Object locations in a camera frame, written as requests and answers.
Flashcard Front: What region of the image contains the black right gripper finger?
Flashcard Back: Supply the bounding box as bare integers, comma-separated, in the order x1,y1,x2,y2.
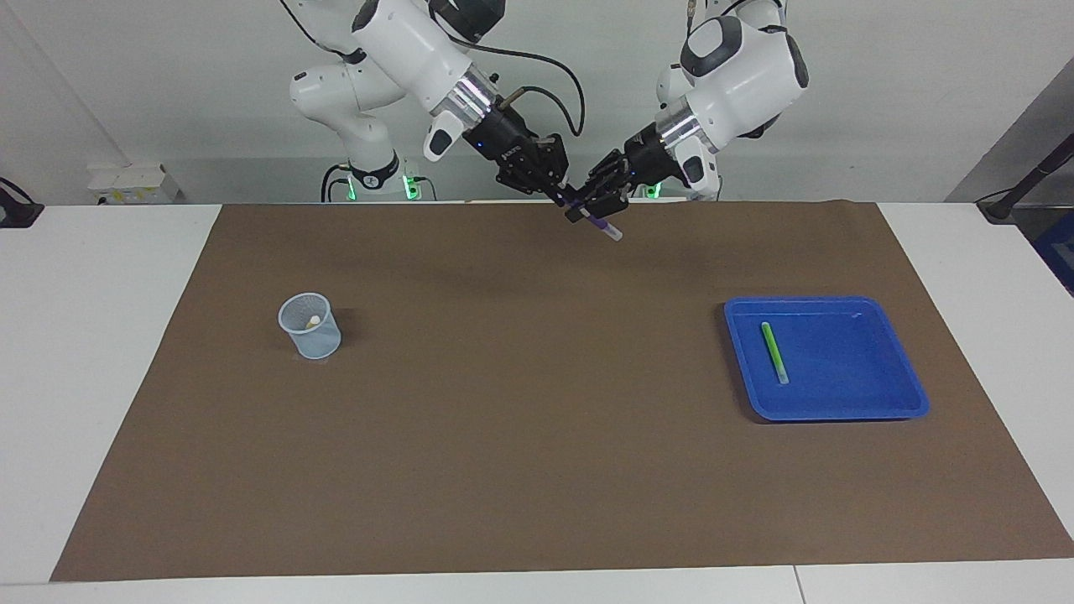
498,171,569,207
545,134,581,203

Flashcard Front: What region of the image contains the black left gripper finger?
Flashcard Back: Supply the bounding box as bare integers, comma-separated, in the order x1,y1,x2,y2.
583,149,630,199
564,190,631,224

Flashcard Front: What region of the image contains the purple pen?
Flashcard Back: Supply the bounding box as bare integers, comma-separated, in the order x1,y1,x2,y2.
564,197,624,242

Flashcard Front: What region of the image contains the green pen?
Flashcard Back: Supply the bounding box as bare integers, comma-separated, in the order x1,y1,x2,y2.
760,321,790,385

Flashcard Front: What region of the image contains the blue plastic tray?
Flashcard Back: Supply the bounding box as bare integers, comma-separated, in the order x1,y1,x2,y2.
723,295,931,422

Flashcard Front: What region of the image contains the brown table mat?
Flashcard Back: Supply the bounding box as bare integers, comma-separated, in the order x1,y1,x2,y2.
50,200,1074,582

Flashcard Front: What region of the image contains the pale blue mesh pen cup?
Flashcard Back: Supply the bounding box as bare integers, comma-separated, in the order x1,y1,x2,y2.
278,292,342,360

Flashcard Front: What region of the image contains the black stand pole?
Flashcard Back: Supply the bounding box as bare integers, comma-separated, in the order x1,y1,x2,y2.
978,134,1074,223

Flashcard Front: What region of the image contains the white box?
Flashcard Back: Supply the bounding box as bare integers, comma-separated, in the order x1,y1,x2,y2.
86,164,184,206

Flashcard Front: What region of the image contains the blue crate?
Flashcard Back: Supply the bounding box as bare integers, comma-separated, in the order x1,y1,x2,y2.
1032,210,1074,296

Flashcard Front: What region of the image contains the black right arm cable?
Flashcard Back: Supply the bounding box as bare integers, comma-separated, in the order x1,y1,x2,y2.
277,0,586,139

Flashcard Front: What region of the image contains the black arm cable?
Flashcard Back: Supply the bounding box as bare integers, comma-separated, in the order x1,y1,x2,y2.
277,0,586,139
681,0,790,34

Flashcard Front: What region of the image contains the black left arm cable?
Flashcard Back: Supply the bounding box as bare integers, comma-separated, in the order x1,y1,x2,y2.
681,0,790,34

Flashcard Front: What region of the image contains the black clamp mount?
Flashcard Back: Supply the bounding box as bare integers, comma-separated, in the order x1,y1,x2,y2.
0,178,44,229

